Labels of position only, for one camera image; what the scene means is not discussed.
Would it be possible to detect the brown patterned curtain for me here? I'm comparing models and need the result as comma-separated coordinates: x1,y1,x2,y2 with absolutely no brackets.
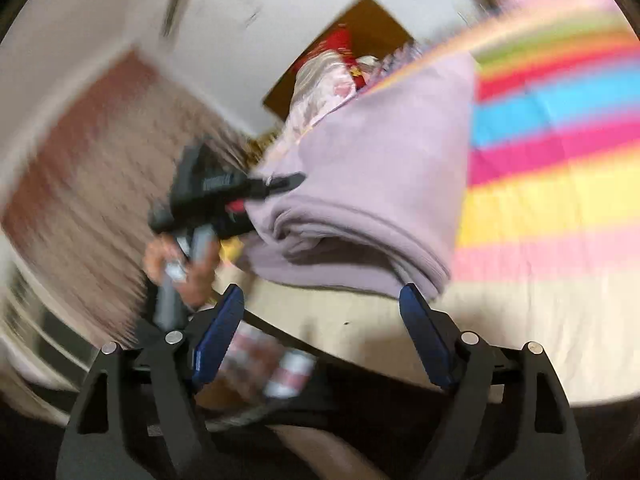
0,49,252,352

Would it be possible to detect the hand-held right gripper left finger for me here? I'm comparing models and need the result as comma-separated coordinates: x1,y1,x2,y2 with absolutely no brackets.
55,284,246,480

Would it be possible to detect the lilac fleece sweater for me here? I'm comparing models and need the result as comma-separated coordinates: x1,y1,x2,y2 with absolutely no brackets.
244,51,477,297

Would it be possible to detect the person's left hand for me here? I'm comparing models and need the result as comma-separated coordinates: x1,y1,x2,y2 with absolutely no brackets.
142,234,222,312

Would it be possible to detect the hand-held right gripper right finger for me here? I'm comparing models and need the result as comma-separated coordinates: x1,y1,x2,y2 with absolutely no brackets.
399,282,589,480

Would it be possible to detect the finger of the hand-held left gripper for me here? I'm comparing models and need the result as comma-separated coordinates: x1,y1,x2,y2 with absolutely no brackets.
216,209,257,241
240,172,307,200

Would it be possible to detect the rainbow striped bedsheet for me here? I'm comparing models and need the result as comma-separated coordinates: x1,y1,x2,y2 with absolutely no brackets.
215,0,640,407

